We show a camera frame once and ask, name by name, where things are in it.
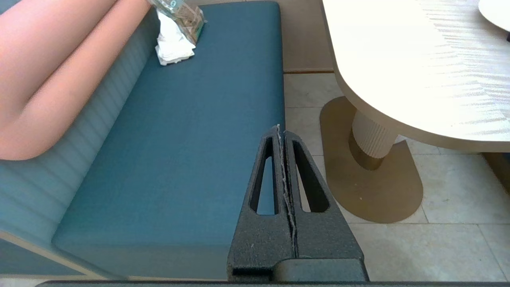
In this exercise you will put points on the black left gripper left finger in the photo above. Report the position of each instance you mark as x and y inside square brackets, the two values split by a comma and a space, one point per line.
[259, 243]

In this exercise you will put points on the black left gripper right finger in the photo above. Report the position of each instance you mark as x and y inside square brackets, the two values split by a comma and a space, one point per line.
[326, 239]

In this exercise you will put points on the blue upholstered bench with packet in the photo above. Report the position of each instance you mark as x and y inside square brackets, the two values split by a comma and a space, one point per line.
[179, 151]

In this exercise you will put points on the clear printed snack packet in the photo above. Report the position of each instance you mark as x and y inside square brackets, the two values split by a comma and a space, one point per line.
[187, 18]

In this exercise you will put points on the pink bolster cushion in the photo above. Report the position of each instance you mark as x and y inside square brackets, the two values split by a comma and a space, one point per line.
[48, 79]

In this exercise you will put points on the large dark tea dispenser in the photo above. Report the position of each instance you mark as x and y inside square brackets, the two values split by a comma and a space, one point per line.
[498, 12]

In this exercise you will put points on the table pedestal with brass foot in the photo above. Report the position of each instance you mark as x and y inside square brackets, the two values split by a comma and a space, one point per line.
[370, 183]

